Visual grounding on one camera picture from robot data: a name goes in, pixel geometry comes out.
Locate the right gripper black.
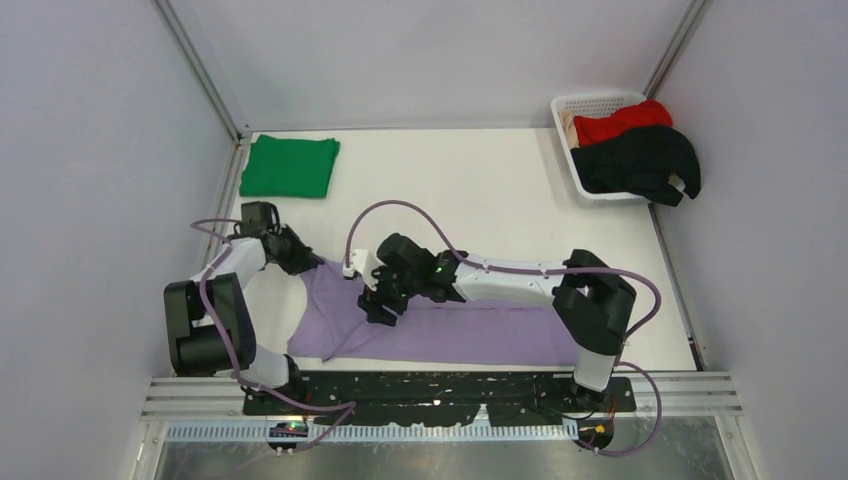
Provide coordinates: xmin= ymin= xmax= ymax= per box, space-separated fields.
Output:
xmin=358 ymin=261 xmax=421 ymax=329

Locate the purple t shirt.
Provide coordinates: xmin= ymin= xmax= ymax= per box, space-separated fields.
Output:
xmin=287 ymin=261 xmax=579 ymax=367

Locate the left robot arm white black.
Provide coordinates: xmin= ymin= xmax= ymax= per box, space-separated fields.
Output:
xmin=163 ymin=201 xmax=324 ymax=414

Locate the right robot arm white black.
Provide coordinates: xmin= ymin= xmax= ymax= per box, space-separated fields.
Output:
xmin=342 ymin=233 xmax=637 ymax=411

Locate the folded green t shirt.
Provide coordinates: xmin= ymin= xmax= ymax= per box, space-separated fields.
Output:
xmin=239 ymin=135 xmax=341 ymax=199

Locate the beige t shirt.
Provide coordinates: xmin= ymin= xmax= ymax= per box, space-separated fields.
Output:
xmin=559 ymin=110 xmax=580 ymax=150

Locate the red t shirt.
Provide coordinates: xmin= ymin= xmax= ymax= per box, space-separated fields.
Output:
xmin=573 ymin=100 xmax=673 ymax=148

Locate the white plastic basket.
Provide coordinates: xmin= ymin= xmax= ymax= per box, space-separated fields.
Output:
xmin=550 ymin=90 xmax=650 ymax=208

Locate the black t shirt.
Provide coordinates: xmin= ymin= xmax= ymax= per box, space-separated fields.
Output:
xmin=571 ymin=125 xmax=702 ymax=207

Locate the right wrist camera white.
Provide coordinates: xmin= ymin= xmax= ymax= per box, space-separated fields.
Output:
xmin=342 ymin=249 xmax=384 ymax=291

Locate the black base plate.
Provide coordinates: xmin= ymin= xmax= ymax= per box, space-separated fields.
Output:
xmin=243 ymin=371 xmax=636 ymax=427

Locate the white slotted cable duct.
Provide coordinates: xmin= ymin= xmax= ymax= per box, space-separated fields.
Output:
xmin=164 ymin=421 xmax=617 ymax=444

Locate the left corner metal post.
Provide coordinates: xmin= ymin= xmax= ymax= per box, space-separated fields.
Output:
xmin=151 ymin=0 xmax=243 ymax=143

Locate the corner metal post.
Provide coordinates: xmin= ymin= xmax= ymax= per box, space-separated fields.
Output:
xmin=642 ymin=0 xmax=714 ymax=99
xmin=151 ymin=0 xmax=243 ymax=143

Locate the aluminium frame rail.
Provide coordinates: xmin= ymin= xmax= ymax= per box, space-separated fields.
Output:
xmin=142 ymin=371 xmax=743 ymax=425

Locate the right corner metal post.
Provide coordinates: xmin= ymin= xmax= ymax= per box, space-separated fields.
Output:
xmin=642 ymin=0 xmax=714 ymax=99

